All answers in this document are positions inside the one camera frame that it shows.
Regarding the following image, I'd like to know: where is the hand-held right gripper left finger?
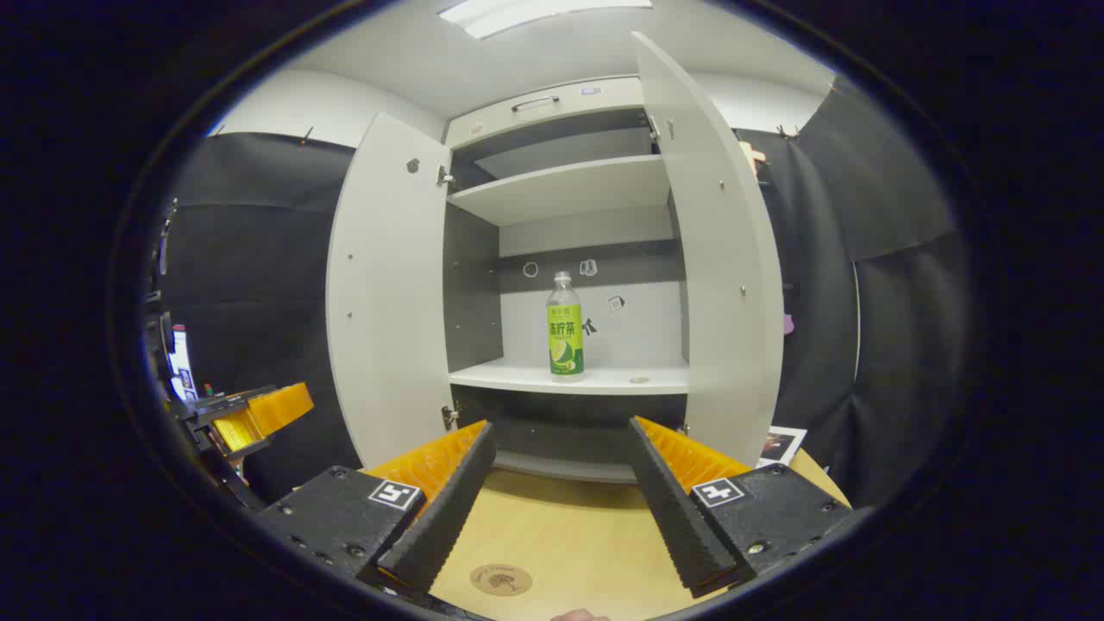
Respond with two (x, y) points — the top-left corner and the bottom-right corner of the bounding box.
(259, 420), (499, 596)

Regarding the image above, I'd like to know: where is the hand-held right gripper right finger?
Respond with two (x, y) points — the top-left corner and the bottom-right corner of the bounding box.
(627, 416), (872, 599)

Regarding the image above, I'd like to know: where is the round cork coaster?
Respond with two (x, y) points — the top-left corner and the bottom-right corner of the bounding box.
(470, 564), (533, 597)

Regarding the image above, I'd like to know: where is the white cabinet door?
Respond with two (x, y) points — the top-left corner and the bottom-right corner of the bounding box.
(326, 112), (455, 471)
(632, 32), (786, 467)

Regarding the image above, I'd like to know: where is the green label bottle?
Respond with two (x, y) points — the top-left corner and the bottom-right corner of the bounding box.
(546, 271), (586, 380)

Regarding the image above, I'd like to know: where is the white and blue object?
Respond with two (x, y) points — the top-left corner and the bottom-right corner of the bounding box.
(166, 323), (198, 403)

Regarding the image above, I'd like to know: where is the stack of books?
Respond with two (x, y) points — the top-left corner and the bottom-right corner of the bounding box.
(757, 425), (808, 468)

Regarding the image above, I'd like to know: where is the black backdrop cloth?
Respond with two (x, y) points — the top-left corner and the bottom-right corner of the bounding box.
(147, 78), (975, 510)

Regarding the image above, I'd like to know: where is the large ceiling light panel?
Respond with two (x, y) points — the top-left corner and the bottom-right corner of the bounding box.
(437, 0), (654, 40)

